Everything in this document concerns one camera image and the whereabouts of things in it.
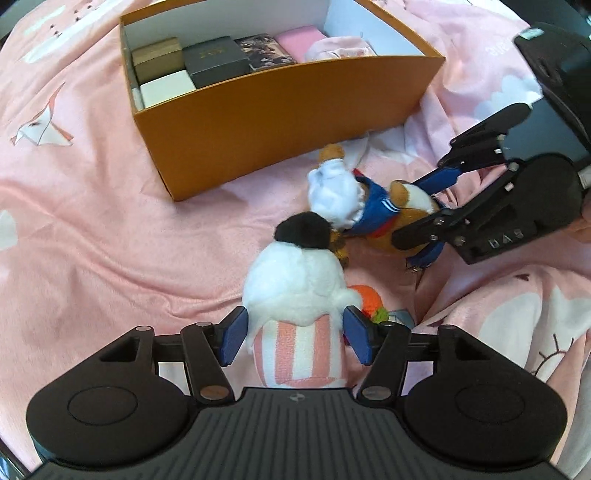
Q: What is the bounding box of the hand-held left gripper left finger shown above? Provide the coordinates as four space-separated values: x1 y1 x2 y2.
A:
98 306 250 402

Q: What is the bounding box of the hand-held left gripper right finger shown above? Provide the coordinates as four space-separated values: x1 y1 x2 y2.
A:
342 306 488 402

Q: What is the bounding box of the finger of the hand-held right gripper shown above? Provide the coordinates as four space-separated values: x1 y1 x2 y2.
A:
392 161 523 273
411 102 532 197

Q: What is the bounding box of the brown plush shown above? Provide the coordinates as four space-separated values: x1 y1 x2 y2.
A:
307 144 446 273

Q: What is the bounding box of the white plush with striped pants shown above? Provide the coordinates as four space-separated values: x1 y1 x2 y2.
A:
242 213 365 391

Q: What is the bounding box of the orange cardboard box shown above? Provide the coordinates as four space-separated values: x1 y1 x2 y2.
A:
119 0 446 202

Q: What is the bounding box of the pink cartoon print pouch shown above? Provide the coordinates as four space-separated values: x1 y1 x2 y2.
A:
276 27 377 63

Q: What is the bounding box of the brown patterned small box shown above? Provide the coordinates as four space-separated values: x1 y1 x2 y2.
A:
235 33 296 72

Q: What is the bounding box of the dark grey small box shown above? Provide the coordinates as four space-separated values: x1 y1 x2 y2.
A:
181 35 252 90

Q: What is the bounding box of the orange carrot charm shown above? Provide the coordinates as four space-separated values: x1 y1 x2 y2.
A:
348 285 389 324

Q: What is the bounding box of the pink printed blanket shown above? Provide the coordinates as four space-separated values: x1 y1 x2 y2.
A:
0 0 591 480

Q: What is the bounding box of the small cream box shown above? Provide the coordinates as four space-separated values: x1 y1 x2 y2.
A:
137 70 197 110

